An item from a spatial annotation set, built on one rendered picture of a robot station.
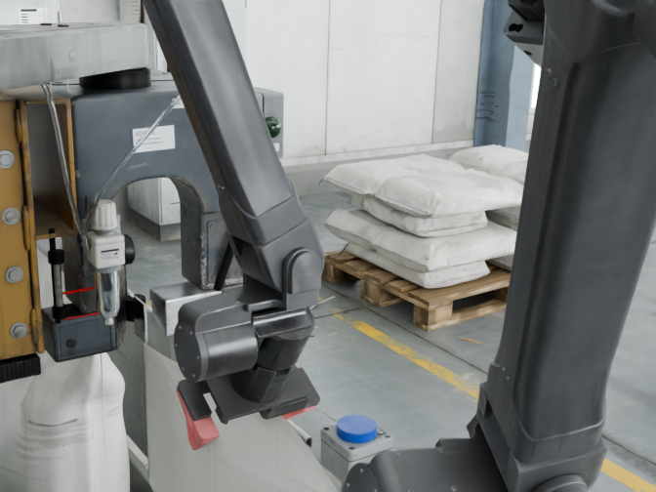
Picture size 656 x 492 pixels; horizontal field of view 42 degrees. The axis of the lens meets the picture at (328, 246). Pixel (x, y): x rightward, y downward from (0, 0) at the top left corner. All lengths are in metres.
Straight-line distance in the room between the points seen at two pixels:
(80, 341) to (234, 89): 0.50
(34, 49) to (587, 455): 0.66
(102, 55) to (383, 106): 5.43
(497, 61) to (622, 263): 6.57
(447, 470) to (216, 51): 0.37
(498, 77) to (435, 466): 6.46
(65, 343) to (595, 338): 0.78
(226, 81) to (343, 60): 5.44
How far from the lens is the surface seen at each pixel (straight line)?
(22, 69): 0.93
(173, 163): 1.11
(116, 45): 1.07
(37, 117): 1.17
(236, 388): 0.87
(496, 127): 7.01
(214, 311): 0.77
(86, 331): 1.13
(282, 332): 0.80
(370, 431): 1.27
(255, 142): 0.74
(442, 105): 6.79
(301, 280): 0.77
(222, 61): 0.72
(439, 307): 3.84
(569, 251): 0.41
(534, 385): 0.49
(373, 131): 6.39
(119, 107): 1.07
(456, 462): 0.59
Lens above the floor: 1.48
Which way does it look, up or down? 17 degrees down
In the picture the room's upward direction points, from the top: 2 degrees clockwise
